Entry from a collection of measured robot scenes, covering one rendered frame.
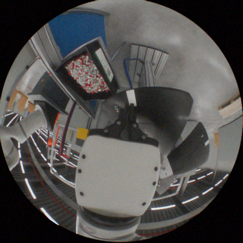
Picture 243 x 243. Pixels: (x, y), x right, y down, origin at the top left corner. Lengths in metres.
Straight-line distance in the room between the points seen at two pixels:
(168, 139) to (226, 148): 5.76
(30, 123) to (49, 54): 0.38
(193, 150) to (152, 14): 1.16
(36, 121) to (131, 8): 1.26
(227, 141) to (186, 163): 5.52
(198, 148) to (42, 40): 0.72
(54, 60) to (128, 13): 0.89
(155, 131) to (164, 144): 0.04
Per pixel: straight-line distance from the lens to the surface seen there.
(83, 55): 0.24
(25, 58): 1.90
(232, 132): 5.71
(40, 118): 0.58
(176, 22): 1.14
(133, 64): 1.09
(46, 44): 0.37
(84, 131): 0.62
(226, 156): 5.88
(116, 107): 0.18
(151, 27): 1.05
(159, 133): 0.15
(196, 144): 0.38
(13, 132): 0.54
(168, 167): 0.37
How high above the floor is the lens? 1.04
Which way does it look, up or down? 18 degrees down
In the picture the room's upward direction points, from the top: 170 degrees counter-clockwise
